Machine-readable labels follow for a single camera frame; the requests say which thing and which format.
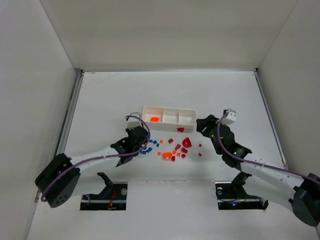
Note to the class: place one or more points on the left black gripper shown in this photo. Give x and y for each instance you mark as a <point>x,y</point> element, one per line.
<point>139,133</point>

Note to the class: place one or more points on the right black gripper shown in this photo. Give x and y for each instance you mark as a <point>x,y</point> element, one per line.
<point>207,125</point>

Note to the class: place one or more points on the red lego arch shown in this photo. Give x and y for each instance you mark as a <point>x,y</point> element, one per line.
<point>187,143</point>

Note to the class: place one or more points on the orange lego arch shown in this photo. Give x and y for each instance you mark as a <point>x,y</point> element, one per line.
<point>167,155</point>

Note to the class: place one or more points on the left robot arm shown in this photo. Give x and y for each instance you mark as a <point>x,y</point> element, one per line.
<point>65,177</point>

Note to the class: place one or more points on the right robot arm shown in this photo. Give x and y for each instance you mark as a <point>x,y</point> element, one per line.
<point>296,192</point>

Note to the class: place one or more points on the orange lego pile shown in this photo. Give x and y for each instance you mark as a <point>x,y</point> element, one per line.
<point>155,119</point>

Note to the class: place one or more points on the red cone lego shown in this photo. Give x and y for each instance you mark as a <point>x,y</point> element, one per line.
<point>180,129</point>

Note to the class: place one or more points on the red lego brick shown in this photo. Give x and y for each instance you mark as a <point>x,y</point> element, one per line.
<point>184,150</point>

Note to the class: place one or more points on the white three-compartment tray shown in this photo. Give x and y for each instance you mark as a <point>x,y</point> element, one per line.
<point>170,118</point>

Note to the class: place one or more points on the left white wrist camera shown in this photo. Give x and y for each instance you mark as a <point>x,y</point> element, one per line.
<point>133,121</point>

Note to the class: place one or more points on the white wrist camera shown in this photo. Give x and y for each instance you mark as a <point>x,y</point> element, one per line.
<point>133,121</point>
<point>230,116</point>

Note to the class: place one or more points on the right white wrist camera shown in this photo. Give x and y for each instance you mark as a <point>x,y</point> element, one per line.
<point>230,116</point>

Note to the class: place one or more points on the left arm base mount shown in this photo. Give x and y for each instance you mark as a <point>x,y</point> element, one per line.
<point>113,197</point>

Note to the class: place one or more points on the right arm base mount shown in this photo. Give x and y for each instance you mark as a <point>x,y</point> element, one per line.
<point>231,195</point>

